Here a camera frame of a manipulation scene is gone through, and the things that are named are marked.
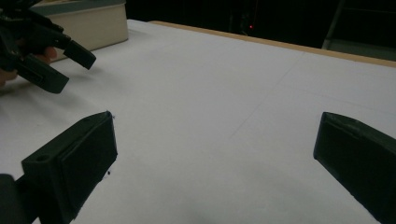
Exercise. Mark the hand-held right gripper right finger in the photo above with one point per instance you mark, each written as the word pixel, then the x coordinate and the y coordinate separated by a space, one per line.
pixel 358 161

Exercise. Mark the white table cover sheet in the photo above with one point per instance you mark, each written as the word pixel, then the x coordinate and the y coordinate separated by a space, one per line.
pixel 218 109

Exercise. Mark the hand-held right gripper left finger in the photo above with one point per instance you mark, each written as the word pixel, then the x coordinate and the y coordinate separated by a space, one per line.
pixel 74 168

